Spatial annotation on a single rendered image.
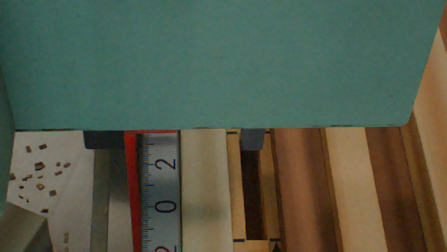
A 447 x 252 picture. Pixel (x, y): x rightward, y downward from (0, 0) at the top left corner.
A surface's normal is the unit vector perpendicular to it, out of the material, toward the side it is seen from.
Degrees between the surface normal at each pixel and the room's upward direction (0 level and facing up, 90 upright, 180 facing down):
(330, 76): 90
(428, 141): 0
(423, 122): 0
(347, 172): 0
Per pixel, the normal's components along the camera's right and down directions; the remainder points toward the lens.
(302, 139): 0.04, -0.63
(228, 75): 0.04, 0.77
